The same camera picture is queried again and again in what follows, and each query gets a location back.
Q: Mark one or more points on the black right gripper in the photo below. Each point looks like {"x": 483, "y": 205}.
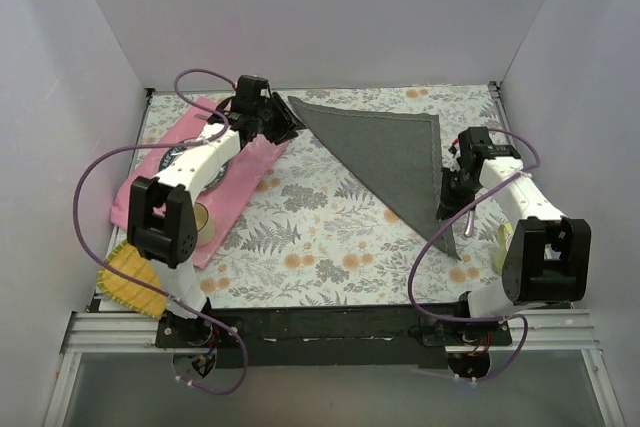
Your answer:
{"x": 449, "y": 195}

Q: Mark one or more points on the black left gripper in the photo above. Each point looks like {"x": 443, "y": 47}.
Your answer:
{"x": 279, "y": 114}

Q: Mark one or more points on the grey cloth napkin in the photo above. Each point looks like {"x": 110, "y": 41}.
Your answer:
{"x": 396, "y": 156}

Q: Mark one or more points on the silver table knife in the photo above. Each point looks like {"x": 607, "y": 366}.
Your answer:
{"x": 470, "y": 224}

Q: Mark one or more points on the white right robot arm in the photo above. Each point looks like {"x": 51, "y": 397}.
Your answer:
{"x": 547, "y": 258}

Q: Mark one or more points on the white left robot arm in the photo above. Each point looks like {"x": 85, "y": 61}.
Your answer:
{"x": 161, "y": 219}

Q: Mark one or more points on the pink cloth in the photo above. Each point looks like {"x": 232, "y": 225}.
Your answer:
{"x": 225, "y": 196}

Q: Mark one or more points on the light green mug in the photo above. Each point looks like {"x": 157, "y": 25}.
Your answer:
{"x": 504, "y": 236}

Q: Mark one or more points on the dark round plate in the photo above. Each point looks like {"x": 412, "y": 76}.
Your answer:
{"x": 195, "y": 166}

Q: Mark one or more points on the floral patterned table mat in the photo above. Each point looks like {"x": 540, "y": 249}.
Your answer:
{"x": 312, "y": 235}

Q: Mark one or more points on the cream mug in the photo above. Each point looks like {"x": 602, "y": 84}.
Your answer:
{"x": 205, "y": 225}

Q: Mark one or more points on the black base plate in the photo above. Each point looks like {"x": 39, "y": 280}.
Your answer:
{"x": 327, "y": 336}

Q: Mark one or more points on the aluminium frame rail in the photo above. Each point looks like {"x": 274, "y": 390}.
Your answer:
{"x": 552, "y": 374}

